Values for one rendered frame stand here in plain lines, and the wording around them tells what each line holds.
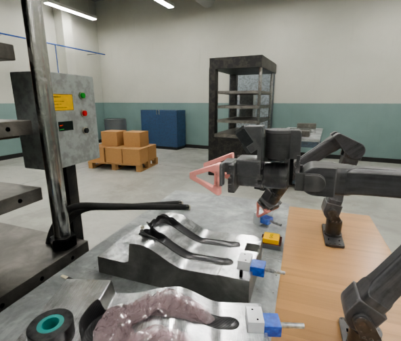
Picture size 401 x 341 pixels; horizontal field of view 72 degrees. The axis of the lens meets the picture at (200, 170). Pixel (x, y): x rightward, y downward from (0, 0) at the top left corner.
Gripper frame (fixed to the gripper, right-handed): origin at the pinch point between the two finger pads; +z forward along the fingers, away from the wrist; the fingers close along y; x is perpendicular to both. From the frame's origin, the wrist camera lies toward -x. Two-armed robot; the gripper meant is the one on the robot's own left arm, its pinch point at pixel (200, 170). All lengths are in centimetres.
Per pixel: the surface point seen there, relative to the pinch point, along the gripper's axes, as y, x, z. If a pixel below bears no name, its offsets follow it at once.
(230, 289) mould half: -5.6, 34.9, -6.2
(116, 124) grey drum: -563, 36, 432
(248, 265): -10.0, 29.2, -10.4
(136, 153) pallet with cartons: -398, 77, 271
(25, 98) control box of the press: -26, -18, 84
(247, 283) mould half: -5.6, 31.9, -10.8
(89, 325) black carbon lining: 18.8, 32.4, 20.3
